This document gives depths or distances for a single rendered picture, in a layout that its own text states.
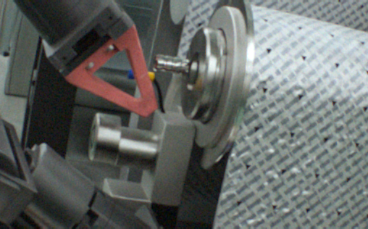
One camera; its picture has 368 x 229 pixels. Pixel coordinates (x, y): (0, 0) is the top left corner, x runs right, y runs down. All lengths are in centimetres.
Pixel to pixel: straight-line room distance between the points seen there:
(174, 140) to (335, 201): 14
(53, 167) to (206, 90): 13
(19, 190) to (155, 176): 18
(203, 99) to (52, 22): 13
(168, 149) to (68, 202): 13
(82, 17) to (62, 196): 14
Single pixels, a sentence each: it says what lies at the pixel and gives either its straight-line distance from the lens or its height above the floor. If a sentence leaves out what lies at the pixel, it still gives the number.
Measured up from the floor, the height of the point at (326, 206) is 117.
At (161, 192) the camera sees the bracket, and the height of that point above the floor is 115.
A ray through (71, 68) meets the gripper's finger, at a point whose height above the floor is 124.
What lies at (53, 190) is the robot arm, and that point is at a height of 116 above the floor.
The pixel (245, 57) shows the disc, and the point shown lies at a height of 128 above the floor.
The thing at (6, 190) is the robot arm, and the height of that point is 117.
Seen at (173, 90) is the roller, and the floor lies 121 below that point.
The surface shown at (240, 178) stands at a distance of 63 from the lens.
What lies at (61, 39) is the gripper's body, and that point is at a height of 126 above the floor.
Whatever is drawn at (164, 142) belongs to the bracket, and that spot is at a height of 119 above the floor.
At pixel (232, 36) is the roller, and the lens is 63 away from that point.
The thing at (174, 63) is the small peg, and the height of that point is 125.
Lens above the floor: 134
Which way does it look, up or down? 11 degrees down
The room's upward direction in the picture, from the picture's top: 12 degrees clockwise
